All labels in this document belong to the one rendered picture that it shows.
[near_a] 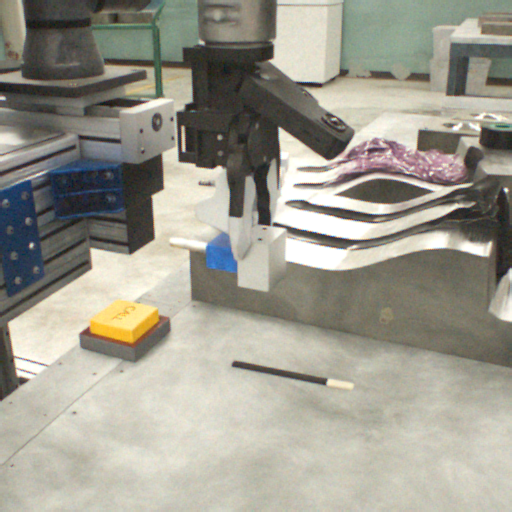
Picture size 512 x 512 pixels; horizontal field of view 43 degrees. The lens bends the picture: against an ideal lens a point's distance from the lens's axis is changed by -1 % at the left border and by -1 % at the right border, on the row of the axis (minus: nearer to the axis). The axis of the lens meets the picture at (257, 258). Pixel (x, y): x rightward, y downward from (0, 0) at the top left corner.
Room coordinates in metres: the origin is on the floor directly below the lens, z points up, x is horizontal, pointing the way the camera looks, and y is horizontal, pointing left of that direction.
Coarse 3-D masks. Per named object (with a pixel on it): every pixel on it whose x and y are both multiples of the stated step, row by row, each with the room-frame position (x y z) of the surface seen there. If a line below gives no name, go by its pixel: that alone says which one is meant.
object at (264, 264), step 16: (256, 224) 0.67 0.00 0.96; (176, 240) 0.69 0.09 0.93; (192, 240) 0.68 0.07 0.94; (224, 240) 0.66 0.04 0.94; (256, 240) 0.63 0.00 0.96; (272, 240) 0.63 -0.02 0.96; (208, 256) 0.65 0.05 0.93; (224, 256) 0.64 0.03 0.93; (256, 256) 0.62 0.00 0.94; (272, 256) 0.63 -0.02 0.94; (240, 272) 0.63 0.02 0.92; (256, 272) 0.62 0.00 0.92; (272, 272) 0.63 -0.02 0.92; (256, 288) 0.62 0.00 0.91
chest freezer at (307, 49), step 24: (288, 0) 7.49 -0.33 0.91; (312, 0) 7.40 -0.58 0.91; (336, 0) 7.69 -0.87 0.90; (288, 24) 7.50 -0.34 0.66; (312, 24) 7.41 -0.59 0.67; (336, 24) 7.77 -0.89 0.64; (288, 48) 7.50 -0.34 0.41; (312, 48) 7.40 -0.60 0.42; (336, 48) 7.82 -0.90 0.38; (288, 72) 7.50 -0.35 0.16; (312, 72) 7.40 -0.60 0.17; (336, 72) 7.87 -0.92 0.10
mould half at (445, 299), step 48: (288, 192) 0.99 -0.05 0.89; (288, 240) 0.80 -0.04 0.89; (432, 240) 0.70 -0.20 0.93; (480, 240) 0.69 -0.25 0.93; (192, 288) 0.80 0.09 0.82; (240, 288) 0.77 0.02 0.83; (288, 288) 0.74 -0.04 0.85; (336, 288) 0.72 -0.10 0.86; (384, 288) 0.69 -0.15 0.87; (432, 288) 0.67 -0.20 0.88; (480, 288) 0.65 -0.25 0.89; (384, 336) 0.69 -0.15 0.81; (432, 336) 0.67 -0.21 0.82; (480, 336) 0.65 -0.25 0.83
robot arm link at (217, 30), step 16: (208, 0) 0.63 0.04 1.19; (224, 0) 0.62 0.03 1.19; (240, 0) 0.62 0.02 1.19; (256, 0) 0.63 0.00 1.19; (272, 0) 0.64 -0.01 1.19; (208, 16) 0.63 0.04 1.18; (224, 16) 0.62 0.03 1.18; (240, 16) 0.62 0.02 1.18; (256, 16) 0.63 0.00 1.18; (272, 16) 0.64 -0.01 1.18; (208, 32) 0.63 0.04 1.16; (224, 32) 0.62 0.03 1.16; (240, 32) 0.62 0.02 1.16; (256, 32) 0.63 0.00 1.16; (272, 32) 0.64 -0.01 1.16
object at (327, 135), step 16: (256, 80) 0.63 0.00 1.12; (272, 80) 0.65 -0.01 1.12; (240, 96) 0.63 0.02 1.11; (256, 96) 0.62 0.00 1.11; (272, 96) 0.62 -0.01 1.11; (288, 96) 0.63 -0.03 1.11; (304, 96) 0.65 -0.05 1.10; (272, 112) 0.62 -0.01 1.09; (288, 112) 0.61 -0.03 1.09; (304, 112) 0.61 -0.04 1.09; (320, 112) 0.63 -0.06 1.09; (288, 128) 0.61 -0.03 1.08; (304, 128) 0.60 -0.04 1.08; (320, 128) 0.60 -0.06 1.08; (336, 128) 0.60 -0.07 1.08; (352, 128) 0.63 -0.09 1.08; (304, 144) 0.60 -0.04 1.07; (320, 144) 0.60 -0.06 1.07; (336, 144) 0.59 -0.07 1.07
